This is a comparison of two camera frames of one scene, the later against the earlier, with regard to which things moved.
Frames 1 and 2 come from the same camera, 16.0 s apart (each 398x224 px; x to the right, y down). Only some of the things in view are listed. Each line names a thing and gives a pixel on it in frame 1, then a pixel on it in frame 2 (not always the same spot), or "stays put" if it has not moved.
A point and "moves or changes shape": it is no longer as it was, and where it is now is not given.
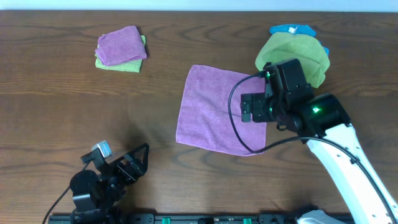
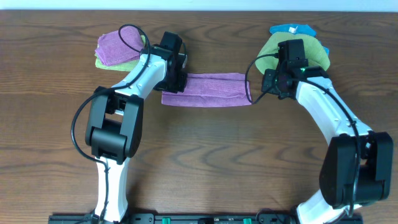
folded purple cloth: [120, 46] stays put
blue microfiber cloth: [301, 29] stays put
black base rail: [174, 218] stays put
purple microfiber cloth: [204, 118] moves or changes shape
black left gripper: [139, 170] → [180, 88]
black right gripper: [257, 99] → [266, 86]
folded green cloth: [134, 66] stays put
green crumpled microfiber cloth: [311, 56] stays put
